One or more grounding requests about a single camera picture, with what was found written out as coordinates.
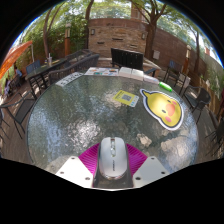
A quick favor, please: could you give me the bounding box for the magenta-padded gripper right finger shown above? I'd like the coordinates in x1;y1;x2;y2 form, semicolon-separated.
125;143;171;188

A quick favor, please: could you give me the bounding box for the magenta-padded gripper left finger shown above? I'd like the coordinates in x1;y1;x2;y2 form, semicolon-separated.
54;143;101;190

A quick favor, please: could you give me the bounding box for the white computer mouse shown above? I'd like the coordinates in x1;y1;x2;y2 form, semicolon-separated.
97;136;129;181

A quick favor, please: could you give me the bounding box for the yellow square card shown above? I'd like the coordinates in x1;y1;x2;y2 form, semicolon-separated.
112;89;140;108

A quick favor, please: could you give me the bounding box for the green flat box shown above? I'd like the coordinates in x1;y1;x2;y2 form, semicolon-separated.
158;81;174;93

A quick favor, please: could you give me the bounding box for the patterned grey strip card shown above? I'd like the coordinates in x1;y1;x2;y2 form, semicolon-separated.
54;71;84;88

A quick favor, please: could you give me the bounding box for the white blue-edged book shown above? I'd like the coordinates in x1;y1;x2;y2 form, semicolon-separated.
142;74;161;85

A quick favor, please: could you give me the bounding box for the colourful printed leaflet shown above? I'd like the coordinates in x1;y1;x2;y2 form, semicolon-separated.
83;66;120;77

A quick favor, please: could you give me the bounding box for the blue mesh chair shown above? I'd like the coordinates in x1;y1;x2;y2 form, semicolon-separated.
163;59;184;84
25;59;42;75

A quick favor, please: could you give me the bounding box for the dark round glass table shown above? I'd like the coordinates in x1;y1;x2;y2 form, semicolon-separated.
24;58;69;101

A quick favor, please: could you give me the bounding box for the black slatted chair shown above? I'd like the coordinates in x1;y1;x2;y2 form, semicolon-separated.
110;47;158;78

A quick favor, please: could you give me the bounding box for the person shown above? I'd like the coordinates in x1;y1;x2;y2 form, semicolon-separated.
13;65;24;79

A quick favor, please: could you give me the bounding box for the thin-trunk tree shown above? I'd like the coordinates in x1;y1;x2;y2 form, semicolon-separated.
193;26;202;76

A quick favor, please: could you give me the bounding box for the forked-trunk tree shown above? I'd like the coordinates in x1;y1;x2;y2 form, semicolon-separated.
131;0;168;61

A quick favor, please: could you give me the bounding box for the orange parasol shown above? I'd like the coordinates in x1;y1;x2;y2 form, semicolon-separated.
0;40;34;80

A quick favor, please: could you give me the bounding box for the twin-trunk tree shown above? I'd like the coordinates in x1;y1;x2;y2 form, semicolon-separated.
41;6;59;59

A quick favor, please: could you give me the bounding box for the curved-trunk tree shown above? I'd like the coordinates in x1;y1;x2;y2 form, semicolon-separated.
84;0;96;49

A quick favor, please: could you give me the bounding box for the brown lamp post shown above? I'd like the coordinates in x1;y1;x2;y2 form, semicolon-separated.
64;22;72;57
184;44;193;75

